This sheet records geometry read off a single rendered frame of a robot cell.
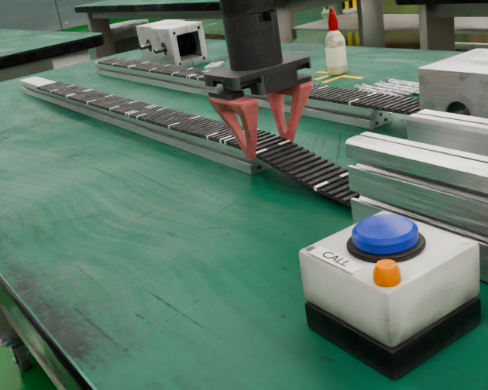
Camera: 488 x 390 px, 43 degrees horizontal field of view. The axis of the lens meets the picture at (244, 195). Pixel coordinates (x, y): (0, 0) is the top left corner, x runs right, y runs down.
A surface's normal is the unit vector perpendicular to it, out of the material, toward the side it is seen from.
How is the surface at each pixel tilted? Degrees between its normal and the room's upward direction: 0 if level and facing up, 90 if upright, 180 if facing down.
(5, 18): 90
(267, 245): 0
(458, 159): 0
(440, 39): 90
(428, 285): 90
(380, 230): 3
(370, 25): 90
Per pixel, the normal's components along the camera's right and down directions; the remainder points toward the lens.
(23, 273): -0.15, -0.92
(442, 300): 0.55, 0.23
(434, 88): -0.82, 0.33
